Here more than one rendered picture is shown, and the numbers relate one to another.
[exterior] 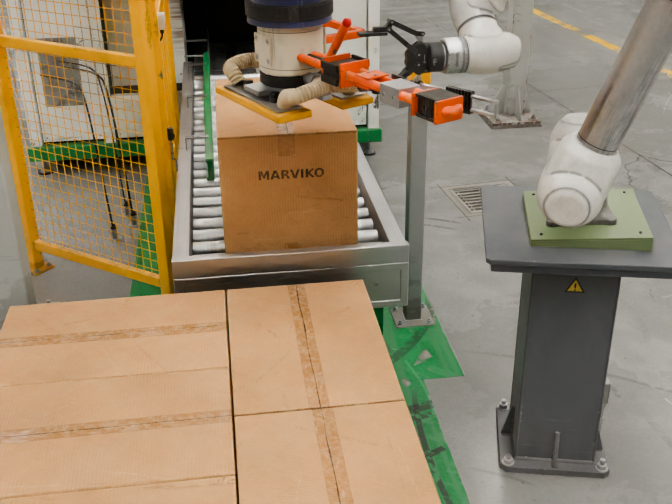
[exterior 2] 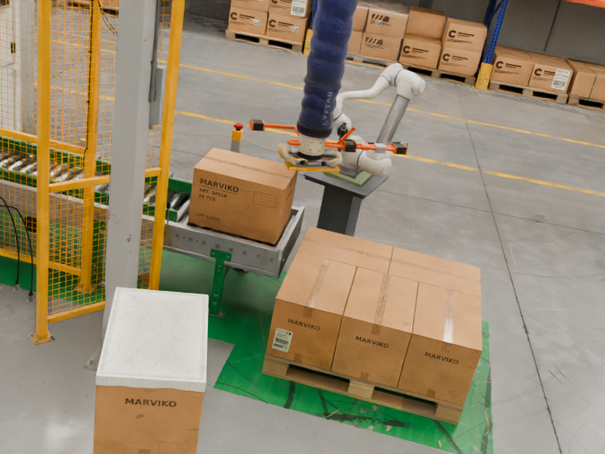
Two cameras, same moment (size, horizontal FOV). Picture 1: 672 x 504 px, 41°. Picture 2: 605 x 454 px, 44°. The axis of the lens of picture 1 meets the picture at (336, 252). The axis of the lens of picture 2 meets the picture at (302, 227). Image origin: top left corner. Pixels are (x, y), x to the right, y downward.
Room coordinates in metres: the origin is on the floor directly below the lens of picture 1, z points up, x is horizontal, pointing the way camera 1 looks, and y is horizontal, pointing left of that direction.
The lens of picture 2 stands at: (1.18, 4.40, 2.85)
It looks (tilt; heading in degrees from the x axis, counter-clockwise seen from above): 27 degrees down; 285
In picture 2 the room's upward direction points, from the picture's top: 11 degrees clockwise
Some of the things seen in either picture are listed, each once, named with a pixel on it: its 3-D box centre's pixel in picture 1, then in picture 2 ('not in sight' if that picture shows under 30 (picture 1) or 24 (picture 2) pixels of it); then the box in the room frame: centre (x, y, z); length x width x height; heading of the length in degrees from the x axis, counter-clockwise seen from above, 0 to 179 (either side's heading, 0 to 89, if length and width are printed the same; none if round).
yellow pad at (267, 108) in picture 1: (261, 95); (312, 165); (2.27, 0.19, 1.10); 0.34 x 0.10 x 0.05; 34
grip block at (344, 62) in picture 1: (345, 70); (348, 145); (2.12, -0.03, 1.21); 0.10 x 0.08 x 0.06; 124
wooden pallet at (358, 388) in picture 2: not in sight; (370, 342); (1.63, 0.34, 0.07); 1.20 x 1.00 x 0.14; 8
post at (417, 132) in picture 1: (415, 198); (230, 193); (2.98, -0.29, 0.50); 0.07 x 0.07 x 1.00; 8
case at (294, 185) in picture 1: (282, 162); (243, 195); (2.70, 0.17, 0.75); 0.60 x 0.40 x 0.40; 7
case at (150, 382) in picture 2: not in sight; (154, 369); (2.28, 2.13, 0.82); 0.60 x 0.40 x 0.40; 115
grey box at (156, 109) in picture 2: not in sight; (143, 92); (2.97, 1.13, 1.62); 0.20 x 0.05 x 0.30; 8
